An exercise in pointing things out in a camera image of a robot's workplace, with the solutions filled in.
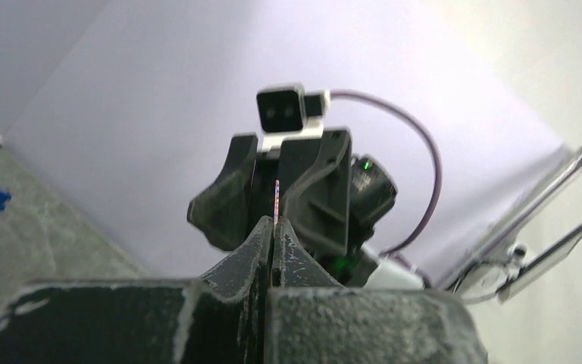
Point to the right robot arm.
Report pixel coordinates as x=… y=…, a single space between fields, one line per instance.
x=372 y=195

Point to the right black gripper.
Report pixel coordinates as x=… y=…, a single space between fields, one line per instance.
x=315 y=182

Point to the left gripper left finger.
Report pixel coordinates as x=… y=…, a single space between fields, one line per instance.
x=215 y=318

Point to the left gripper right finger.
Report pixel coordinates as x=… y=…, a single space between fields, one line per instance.
x=313 y=319

